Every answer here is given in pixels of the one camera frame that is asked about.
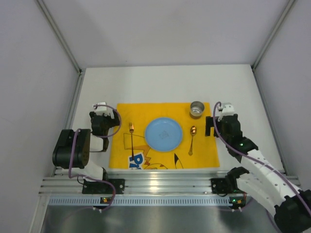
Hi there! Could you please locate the gold spoon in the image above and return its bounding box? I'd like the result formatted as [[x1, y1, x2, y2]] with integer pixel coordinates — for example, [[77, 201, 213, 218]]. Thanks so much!
[[189, 126, 197, 156]]

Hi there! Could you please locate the metal cup with brown base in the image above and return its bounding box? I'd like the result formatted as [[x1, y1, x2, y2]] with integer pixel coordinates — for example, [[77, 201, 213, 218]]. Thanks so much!
[[190, 101, 205, 119]]

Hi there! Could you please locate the rose gold fork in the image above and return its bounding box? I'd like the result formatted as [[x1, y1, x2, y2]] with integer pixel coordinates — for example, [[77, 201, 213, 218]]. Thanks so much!
[[129, 122, 134, 159]]

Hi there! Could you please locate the light blue plate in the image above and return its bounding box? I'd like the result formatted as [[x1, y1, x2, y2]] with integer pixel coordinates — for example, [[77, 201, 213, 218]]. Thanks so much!
[[144, 117, 183, 152]]

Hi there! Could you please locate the yellow cartoon placemat cloth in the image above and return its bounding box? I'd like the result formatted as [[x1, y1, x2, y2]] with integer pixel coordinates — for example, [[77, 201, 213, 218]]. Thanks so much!
[[109, 102, 220, 169]]

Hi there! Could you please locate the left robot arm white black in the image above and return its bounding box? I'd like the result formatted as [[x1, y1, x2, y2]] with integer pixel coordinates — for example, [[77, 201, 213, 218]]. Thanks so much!
[[52, 110, 121, 182]]

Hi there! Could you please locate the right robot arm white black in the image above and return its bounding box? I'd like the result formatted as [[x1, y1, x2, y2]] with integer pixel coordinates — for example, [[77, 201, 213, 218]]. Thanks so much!
[[205, 114, 311, 233]]

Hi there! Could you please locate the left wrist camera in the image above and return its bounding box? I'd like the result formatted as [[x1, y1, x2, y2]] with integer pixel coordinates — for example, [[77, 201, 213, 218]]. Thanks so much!
[[93, 102, 109, 116]]

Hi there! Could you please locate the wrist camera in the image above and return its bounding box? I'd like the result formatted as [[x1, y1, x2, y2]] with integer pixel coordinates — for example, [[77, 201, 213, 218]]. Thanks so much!
[[217, 103, 235, 121], [93, 102, 109, 116]]

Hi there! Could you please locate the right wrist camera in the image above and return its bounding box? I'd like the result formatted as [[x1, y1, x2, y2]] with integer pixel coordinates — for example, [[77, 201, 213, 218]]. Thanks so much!
[[217, 103, 235, 121]]

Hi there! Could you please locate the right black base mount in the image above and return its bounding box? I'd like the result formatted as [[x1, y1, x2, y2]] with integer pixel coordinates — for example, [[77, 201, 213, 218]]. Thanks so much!
[[210, 178, 245, 196]]

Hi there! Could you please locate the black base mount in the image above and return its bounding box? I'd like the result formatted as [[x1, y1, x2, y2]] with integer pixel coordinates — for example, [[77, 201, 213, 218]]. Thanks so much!
[[82, 179, 125, 194], [210, 178, 245, 196]]

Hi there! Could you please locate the aluminium rail frame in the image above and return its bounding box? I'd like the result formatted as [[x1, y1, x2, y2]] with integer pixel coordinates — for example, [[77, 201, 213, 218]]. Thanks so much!
[[38, 171, 304, 196]]

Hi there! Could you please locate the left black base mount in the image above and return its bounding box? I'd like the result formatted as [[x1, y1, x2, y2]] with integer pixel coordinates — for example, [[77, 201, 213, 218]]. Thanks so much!
[[82, 179, 125, 194]]

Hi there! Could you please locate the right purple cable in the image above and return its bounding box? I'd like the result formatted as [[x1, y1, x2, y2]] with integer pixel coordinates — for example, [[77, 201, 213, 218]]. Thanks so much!
[[212, 101, 311, 233]]

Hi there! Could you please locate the slotted cable duct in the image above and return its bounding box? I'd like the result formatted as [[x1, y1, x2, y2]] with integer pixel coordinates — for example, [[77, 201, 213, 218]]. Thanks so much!
[[49, 196, 245, 206]]

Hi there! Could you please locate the left aluminium corner post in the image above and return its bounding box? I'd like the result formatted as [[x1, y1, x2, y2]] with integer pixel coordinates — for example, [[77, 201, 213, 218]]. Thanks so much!
[[35, 0, 82, 74]]

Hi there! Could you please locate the aluminium corner post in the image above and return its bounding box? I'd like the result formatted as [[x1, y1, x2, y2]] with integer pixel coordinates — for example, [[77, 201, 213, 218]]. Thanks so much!
[[251, 0, 297, 71], [35, 0, 82, 74]]

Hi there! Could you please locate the right aluminium corner post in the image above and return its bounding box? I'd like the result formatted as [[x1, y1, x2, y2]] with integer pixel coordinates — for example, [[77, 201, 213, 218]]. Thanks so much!
[[251, 0, 297, 71]]

